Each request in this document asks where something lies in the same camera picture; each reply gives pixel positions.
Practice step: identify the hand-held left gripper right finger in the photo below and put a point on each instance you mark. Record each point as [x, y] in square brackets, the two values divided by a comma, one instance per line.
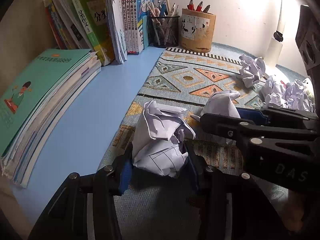
[193, 172]

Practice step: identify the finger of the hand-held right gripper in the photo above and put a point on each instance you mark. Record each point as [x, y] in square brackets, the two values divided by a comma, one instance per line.
[220, 125]
[250, 115]

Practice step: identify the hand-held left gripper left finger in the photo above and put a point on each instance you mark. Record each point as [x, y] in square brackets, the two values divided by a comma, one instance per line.
[126, 175]

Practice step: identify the white paper ball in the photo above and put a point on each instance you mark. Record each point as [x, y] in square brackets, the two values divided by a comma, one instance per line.
[222, 102]
[251, 71]
[273, 92]
[296, 95]
[160, 140]

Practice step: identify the person's right hand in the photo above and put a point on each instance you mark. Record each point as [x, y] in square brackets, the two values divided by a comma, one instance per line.
[293, 207]

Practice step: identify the patterned woven table mat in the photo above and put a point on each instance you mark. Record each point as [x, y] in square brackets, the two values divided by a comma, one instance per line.
[190, 80]

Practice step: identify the white cat plush toy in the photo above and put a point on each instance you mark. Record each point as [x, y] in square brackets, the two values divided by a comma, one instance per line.
[307, 82]

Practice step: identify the white desk lamp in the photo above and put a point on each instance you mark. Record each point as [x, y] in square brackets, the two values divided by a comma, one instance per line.
[273, 50]

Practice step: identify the bamboo pen holder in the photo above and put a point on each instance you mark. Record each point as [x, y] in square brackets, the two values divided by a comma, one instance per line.
[197, 40]

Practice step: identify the black mesh pen holder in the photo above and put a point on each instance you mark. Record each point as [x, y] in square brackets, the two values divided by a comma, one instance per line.
[163, 32]

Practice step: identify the grey capped marker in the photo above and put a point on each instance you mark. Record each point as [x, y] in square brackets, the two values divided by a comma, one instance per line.
[206, 8]

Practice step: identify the red capped marker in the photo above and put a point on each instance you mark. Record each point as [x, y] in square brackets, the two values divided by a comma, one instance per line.
[199, 5]
[191, 3]

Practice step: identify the stack of teal workbooks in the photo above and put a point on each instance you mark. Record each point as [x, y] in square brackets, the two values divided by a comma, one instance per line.
[37, 92]

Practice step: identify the bunch of pens and pencils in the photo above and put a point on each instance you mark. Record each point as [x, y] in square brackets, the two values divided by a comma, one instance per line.
[162, 7]

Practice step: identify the row of upright books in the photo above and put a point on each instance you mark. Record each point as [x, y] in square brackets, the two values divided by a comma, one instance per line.
[100, 17]

